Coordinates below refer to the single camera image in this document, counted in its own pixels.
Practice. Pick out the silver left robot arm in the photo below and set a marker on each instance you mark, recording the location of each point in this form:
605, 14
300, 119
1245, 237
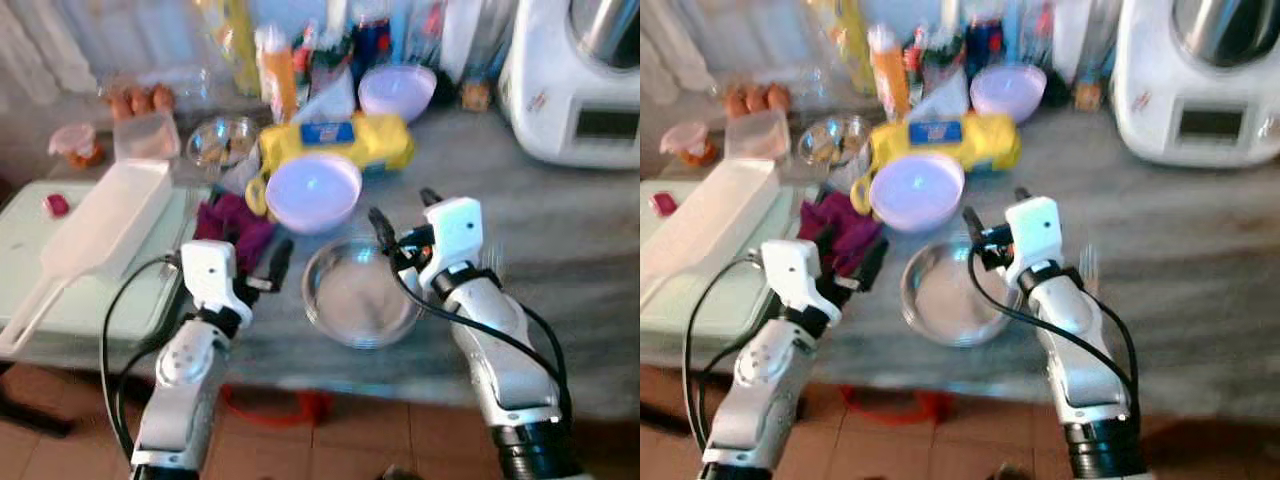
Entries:
765, 385
185, 385

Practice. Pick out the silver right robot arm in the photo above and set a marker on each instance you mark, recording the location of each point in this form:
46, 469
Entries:
500, 340
1085, 340

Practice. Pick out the purple cloth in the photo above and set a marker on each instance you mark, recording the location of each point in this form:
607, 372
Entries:
845, 222
235, 225

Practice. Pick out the yellow package with blue label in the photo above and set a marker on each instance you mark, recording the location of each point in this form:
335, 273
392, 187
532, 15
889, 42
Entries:
375, 142
985, 142

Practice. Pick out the lilac plastic bowl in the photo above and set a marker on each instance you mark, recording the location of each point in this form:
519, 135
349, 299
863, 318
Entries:
312, 190
1008, 90
397, 90
915, 190

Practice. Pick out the steel bowl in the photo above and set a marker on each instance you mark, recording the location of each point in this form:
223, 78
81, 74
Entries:
360, 295
950, 295

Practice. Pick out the metal fork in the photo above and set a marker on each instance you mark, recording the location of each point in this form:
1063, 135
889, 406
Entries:
491, 264
1093, 268

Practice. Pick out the glass bowl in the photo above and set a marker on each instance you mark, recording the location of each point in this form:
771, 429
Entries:
835, 140
222, 140

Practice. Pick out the red object under counter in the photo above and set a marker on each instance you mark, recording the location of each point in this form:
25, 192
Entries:
892, 407
275, 407

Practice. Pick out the clear plastic box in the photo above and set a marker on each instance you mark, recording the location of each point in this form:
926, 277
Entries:
145, 135
758, 133

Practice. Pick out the brown egg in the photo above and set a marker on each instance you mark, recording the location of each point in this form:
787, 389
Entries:
738, 102
120, 103
779, 96
142, 100
758, 99
163, 97

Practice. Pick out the blue can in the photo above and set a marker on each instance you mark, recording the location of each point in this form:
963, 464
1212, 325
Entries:
985, 42
372, 42

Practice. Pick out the pale green cutting board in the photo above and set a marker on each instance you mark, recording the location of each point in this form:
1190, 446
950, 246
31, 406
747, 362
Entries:
680, 310
25, 250

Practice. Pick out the white kitchen machine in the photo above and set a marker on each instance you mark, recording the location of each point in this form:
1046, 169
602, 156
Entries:
1190, 110
570, 110

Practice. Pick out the small pink object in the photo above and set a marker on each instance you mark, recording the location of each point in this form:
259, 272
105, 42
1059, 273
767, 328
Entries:
662, 203
55, 205

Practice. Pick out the orange bottle with white cap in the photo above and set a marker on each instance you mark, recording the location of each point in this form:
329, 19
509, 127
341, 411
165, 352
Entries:
277, 80
888, 80

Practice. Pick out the small pink-lidded container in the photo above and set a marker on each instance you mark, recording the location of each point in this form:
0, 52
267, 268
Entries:
688, 142
75, 142

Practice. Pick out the yellow plastic bag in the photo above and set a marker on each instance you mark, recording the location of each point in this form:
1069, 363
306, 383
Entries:
238, 45
848, 45

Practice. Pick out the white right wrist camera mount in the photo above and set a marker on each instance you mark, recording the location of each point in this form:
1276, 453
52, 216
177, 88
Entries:
1035, 225
455, 225

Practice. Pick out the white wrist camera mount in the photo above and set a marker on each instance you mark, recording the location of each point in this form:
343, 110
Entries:
208, 270
455, 225
795, 270
1035, 225

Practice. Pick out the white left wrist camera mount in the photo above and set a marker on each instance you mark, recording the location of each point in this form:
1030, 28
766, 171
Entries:
208, 270
795, 270

